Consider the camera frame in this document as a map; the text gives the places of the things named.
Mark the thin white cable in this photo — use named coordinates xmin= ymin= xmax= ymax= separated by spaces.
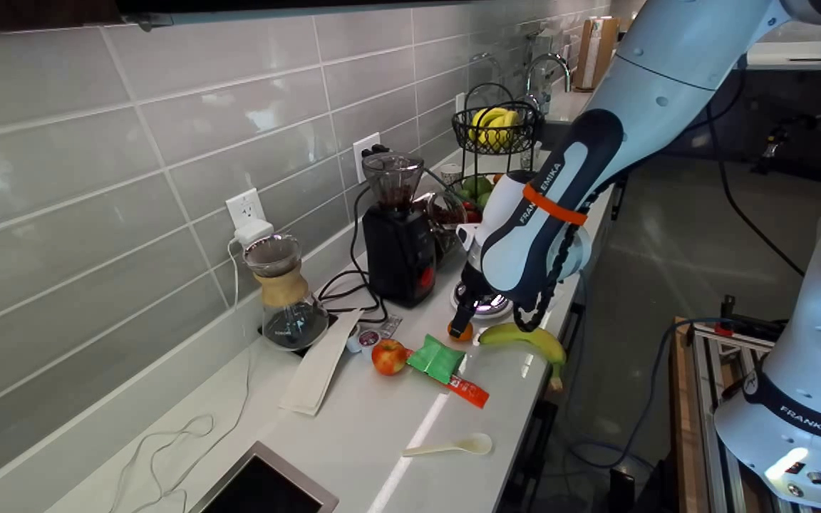
xmin=102 ymin=355 xmax=258 ymax=499

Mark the glass pour-over carafe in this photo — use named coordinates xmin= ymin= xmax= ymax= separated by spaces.
xmin=242 ymin=233 xmax=330 ymax=351

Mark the metal frame chair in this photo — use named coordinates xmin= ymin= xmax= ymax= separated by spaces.
xmin=513 ymin=20 xmax=583 ymax=100

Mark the green apple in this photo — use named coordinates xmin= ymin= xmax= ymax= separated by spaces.
xmin=460 ymin=173 xmax=497 ymax=211

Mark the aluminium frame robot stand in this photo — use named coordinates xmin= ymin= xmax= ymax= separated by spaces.
xmin=668 ymin=311 xmax=795 ymax=513

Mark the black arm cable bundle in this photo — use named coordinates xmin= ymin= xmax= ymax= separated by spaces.
xmin=509 ymin=177 xmax=624 ymax=335

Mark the white plug adapter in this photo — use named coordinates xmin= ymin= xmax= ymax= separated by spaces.
xmin=232 ymin=217 xmax=279 ymax=254

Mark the black grinder power cable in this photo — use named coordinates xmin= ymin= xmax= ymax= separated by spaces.
xmin=315 ymin=173 xmax=393 ymax=328

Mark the white wall outlet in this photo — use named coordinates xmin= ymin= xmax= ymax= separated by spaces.
xmin=352 ymin=129 xmax=389 ymax=184
xmin=223 ymin=184 xmax=271 ymax=240

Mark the black coffee grinder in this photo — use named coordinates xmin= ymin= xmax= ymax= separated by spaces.
xmin=359 ymin=146 xmax=443 ymax=311

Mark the green foil packet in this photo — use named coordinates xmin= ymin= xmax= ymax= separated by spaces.
xmin=406 ymin=331 xmax=470 ymax=388

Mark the glass jar of coffee beans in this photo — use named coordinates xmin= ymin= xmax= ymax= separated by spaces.
xmin=426 ymin=184 xmax=473 ymax=236

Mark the white plastic spoon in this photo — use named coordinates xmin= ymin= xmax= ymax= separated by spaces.
xmin=399 ymin=431 xmax=497 ymax=461

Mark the brown cardboard box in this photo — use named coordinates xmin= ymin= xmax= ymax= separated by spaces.
xmin=573 ymin=10 xmax=628 ymax=95

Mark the yellow banana bunch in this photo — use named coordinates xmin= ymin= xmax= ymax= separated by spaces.
xmin=469 ymin=103 xmax=524 ymax=154

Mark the black two-tier wire basket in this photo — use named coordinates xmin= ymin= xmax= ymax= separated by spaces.
xmin=449 ymin=77 xmax=548 ymax=217

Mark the small dark printed packet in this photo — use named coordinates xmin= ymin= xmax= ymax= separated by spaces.
xmin=349 ymin=318 xmax=403 ymax=352

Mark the folded white paper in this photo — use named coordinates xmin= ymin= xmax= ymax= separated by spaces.
xmin=279 ymin=308 xmax=366 ymax=419

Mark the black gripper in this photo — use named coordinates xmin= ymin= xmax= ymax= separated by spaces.
xmin=444 ymin=258 xmax=490 ymax=340

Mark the orange red packet strip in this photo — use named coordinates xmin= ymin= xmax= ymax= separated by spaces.
xmin=444 ymin=374 xmax=493 ymax=414

